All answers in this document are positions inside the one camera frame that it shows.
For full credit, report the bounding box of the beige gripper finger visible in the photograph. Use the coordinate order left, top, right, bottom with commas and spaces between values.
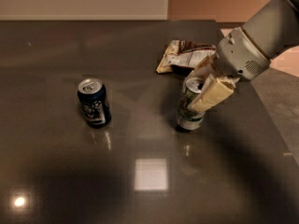
188, 75, 235, 112
185, 55, 219, 81

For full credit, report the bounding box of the silver 7up can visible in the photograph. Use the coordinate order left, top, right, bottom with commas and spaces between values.
177, 77, 205, 131

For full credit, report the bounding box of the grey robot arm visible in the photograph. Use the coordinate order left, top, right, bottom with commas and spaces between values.
188, 0, 299, 112

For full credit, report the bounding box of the blue pepsi can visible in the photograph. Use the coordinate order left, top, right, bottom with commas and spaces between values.
78, 77, 111, 128

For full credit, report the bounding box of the brown white snack bag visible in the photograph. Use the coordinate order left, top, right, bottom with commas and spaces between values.
156, 40, 216, 74

